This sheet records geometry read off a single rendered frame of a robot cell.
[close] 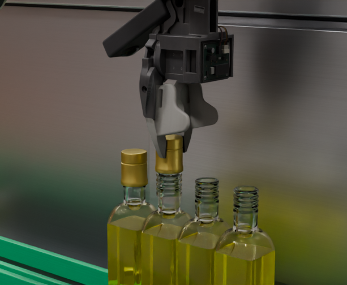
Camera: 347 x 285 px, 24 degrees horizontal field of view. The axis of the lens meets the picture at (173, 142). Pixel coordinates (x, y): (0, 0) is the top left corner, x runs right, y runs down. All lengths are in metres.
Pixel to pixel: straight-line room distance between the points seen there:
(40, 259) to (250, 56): 0.47
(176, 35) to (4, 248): 0.54
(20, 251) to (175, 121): 0.46
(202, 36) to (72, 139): 0.47
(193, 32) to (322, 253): 0.33
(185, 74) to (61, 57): 0.44
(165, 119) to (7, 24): 0.54
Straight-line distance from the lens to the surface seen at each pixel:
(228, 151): 1.13
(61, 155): 1.39
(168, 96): 0.98
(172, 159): 1.02
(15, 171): 1.49
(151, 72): 0.97
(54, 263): 1.28
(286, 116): 1.07
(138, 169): 1.06
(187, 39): 0.95
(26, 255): 1.33
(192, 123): 1.04
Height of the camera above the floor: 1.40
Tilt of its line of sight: 12 degrees down
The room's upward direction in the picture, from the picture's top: straight up
